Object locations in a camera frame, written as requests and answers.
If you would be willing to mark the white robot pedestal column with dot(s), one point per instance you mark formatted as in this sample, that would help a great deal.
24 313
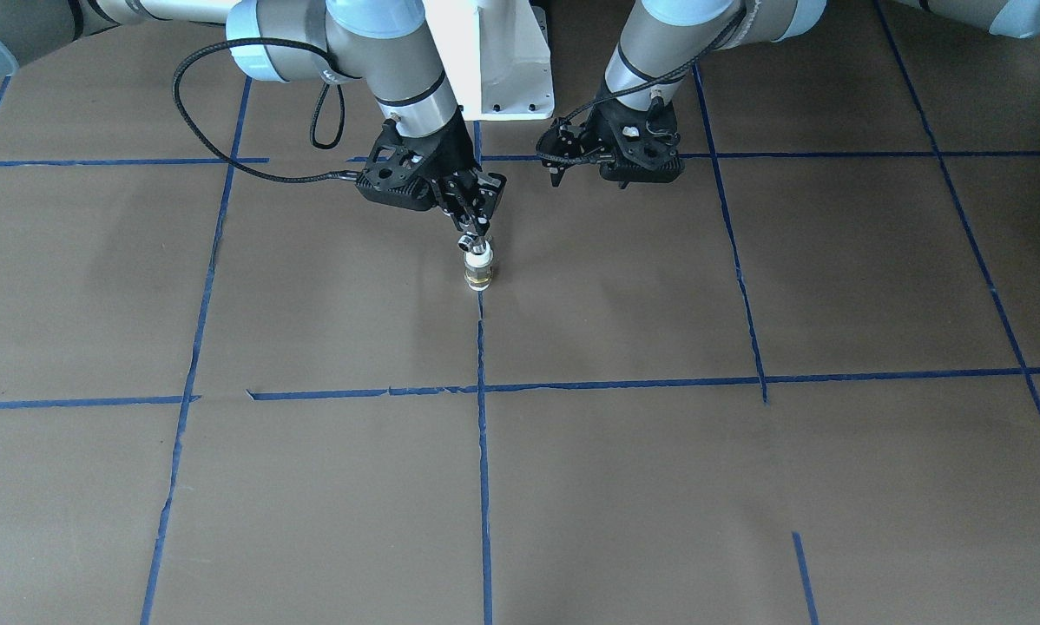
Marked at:
497 58

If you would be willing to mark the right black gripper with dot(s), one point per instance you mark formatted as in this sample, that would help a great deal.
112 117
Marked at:
452 153

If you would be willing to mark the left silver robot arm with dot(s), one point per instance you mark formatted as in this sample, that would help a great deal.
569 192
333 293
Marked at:
663 42

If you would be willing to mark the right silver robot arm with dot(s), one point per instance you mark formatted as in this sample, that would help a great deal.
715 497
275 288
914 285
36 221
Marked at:
386 44

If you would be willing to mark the white brass PPR valve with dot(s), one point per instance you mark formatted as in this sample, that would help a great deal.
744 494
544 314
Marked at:
479 261

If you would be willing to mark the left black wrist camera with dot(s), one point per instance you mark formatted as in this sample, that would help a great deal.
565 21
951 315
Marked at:
643 144

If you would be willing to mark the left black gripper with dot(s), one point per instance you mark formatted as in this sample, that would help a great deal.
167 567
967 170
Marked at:
602 131

